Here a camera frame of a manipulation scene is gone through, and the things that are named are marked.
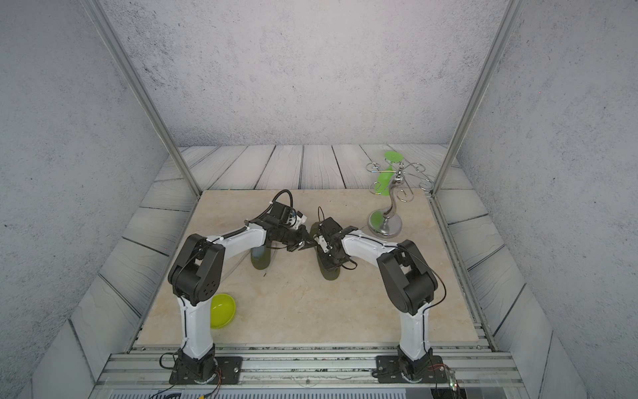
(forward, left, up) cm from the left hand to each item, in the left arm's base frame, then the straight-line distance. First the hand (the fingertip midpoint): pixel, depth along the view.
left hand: (321, 244), depth 91 cm
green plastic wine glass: (+24, -26, +11) cm, 37 cm away
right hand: (-5, -2, -7) cm, 9 cm away
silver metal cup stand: (+16, -26, -8) cm, 31 cm away
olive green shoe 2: (-9, -3, -6) cm, 11 cm away
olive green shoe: (-3, +22, -3) cm, 23 cm away
